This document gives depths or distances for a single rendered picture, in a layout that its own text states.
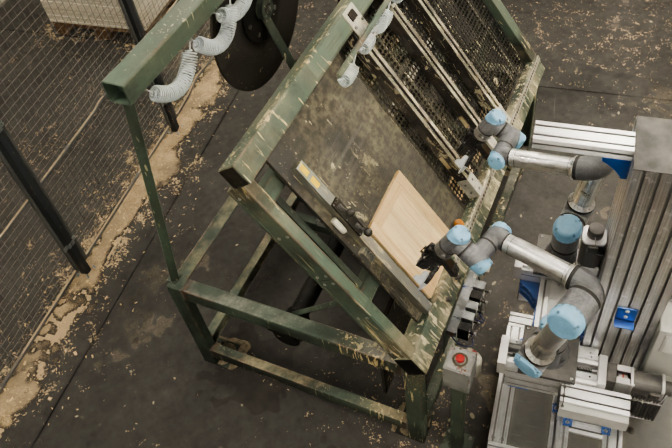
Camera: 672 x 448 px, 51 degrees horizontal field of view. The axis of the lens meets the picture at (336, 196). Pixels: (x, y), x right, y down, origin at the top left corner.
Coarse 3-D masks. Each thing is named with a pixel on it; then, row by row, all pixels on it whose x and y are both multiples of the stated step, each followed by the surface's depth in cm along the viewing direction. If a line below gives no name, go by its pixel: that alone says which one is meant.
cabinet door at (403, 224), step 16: (400, 176) 330; (400, 192) 328; (416, 192) 336; (384, 208) 318; (400, 208) 326; (416, 208) 334; (384, 224) 317; (400, 224) 324; (416, 224) 332; (432, 224) 340; (384, 240) 314; (400, 240) 322; (416, 240) 330; (432, 240) 338; (400, 256) 320; (416, 256) 328; (416, 272) 325; (432, 288) 331
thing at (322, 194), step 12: (300, 180) 288; (312, 192) 291; (324, 192) 292; (324, 204) 294; (336, 216) 297; (348, 228) 300; (360, 240) 302; (372, 240) 306; (372, 252) 306; (384, 252) 310; (384, 264) 309; (396, 264) 314; (396, 276) 312; (408, 288) 316; (420, 300) 320
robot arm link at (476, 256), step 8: (480, 240) 258; (472, 248) 254; (480, 248) 255; (488, 248) 256; (464, 256) 255; (472, 256) 254; (480, 256) 254; (488, 256) 256; (472, 264) 254; (480, 264) 253; (488, 264) 253; (480, 272) 254
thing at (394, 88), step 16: (384, 16) 310; (352, 32) 322; (352, 48) 324; (368, 64) 327; (384, 64) 328; (384, 80) 330; (400, 80) 334; (400, 96) 333; (416, 112) 338; (416, 128) 345; (432, 128) 346; (432, 144) 348; (448, 144) 351; (448, 160) 352; (464, 176) 356; (480, 192) 362
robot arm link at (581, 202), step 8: (584, 184) 294; (592, 184) 291; (600, 184) 293; (576, 192) 302; (584, 192) 297; (592, 192) 295; (568, 200) 308; (576, 200) 303; (584, 200) 300; (592, 200) 301; (568, 208) 308; (576, 208) 305; (584, 208) 304; (592, 208) 305; (584, 216) 306
